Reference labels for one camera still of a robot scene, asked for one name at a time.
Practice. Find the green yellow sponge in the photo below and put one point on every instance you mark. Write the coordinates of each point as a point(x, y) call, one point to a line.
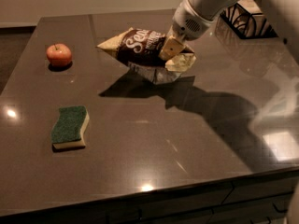
point(68, 131)

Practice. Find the black wire basket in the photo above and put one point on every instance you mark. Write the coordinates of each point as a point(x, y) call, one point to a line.
point(247, 20)

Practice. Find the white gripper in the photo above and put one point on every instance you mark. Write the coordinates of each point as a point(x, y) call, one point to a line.
point(186, 24)

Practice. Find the brown chip bag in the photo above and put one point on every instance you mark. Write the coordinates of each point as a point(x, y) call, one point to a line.
point(139, 50)

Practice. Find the black drawer handle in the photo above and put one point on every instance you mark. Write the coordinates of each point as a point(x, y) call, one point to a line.
point(281, 207)

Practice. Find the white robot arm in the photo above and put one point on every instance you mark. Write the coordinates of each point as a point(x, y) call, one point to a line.
point(283, 16)

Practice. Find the red apple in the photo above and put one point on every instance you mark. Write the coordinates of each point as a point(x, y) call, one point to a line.
point(59, 55)

